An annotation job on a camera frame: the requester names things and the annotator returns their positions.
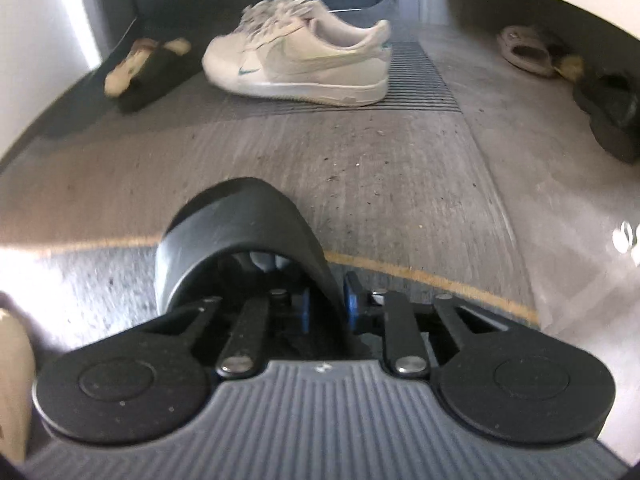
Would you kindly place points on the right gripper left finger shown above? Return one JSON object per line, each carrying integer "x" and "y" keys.
{"x": 265, "y": 323}

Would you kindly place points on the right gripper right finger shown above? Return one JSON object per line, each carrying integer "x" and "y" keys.
{"x": 389, "y": 315}

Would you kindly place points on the black slide sandal front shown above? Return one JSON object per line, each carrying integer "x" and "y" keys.
{"x": 242, "y": 238}

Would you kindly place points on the black slide sandal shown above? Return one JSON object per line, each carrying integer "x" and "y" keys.
{"x": 242, "y": 238}
{"x": 164, "y": 71}

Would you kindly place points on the white sneaker with teal logo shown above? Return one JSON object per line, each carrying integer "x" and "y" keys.
{"x": 309, "y": 56}

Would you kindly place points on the grey floor mat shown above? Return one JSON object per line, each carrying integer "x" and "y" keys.
{"x": 508, "y": 192}

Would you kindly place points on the dark doormat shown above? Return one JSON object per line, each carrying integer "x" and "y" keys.
{"x": 414, "y": 82}

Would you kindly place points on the cream shoe left foot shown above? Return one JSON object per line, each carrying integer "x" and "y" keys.
{"x": 17, "y": 372}

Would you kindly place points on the beige slipper by cabinet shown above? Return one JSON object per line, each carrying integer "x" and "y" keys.
{"x": 530, "y": 48}

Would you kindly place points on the black shoe by cabinet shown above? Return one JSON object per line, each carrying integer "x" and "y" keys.
{"x": 611, "y": 100}

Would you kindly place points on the white sneaker rear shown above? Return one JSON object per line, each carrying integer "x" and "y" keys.
{"x": 256, "y": 15}

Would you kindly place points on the cream clog with brown strap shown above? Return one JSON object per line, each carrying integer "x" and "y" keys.
{"x": 118, "y": 80}

